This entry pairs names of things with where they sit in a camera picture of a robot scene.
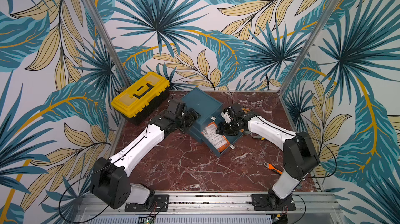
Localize orange fruit seed bag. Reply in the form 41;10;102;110
202;123;230;154

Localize teal three-drawer cabinet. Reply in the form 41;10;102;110
180;87;245;157

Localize orange flower seed bag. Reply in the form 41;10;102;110
242;108;251;114

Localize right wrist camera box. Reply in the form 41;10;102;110
221;103;245;124

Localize right aluminium corner post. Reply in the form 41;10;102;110
278;0;340;97

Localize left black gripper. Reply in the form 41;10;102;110
175;107;202;134

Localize aluminium corner post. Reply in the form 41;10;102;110
278;0;340;97
82;0;131;87

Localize teal top drawer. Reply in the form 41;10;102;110
191;111;223;131

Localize left aluminium corner post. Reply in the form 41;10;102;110
82;0;131;87

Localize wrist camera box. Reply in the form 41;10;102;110
164;99;185;120
221;103;245;124

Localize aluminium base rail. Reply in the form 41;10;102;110
76;191;346;224

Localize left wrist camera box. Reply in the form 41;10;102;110
164;99;185;120

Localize yellow black toolbox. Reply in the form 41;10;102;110
111;72;170;126

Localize teal drawer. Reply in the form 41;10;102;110
191;111;223;131
201;116;243;157

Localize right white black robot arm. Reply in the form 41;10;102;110
216;112;320;200

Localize yellow handled pliers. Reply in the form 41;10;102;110
252;135;265;140

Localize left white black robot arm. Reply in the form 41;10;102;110
90;108;200;209

